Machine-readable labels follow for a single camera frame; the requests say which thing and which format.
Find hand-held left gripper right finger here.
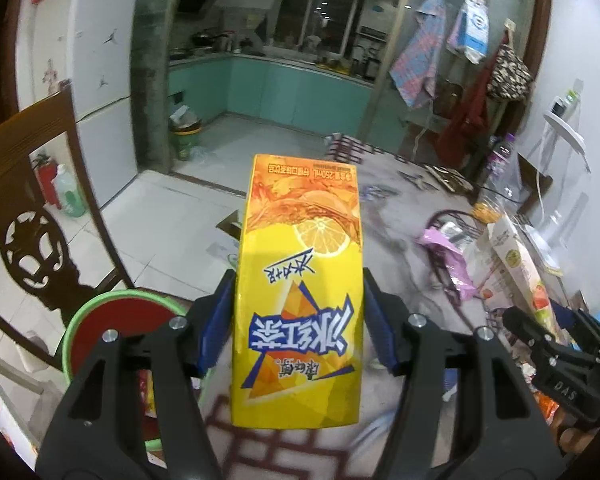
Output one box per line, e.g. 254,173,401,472
362,266,566,480

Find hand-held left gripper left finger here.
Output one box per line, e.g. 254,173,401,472
35,269,237,480

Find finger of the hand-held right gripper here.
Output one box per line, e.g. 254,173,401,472
502,306,561,361
562,305,600,358

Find yellow drink carton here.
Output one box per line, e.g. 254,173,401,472
228,154,365,431

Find printed cardboard snack box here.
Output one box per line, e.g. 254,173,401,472
487,212,556,333

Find pink plastic wrapper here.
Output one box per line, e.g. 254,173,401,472
415,227,476,301

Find yellow crumpled wrapper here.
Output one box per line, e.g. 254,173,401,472
472,200,506,224

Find clear bottle with purple label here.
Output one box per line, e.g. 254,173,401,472
472,132,521,211

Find patterned door mat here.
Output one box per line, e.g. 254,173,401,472
325,132,381,164

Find green bin with yellow bag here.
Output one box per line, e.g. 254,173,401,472
169,105,203,162

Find green plastic bottle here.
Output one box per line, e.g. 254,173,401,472
52,164,87,218

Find white desk lamp base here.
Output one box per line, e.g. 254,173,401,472
522,95,593,276

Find red hanging cloth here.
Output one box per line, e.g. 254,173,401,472
435,67,491,171

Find red fire extinguisher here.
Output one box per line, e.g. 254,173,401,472
32,154,63,210

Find colourful printed packet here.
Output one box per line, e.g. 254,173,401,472
0,354,37,463

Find teal kitchen cabinets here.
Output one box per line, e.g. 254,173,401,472
167,55,376,133

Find patterned hanging bag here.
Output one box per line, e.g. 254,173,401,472
486,35,533,102

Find dark wooden chair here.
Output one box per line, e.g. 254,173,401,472
0,85,146,376

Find plaid hanging cloth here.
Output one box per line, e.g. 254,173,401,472
389,0,448,110

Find white refrigerator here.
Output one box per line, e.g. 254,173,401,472
17,0,141,211

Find white kitchen appliance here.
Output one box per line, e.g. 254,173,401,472
357,0,406,79

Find white hanging bag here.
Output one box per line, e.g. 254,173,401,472
447,0,491,65

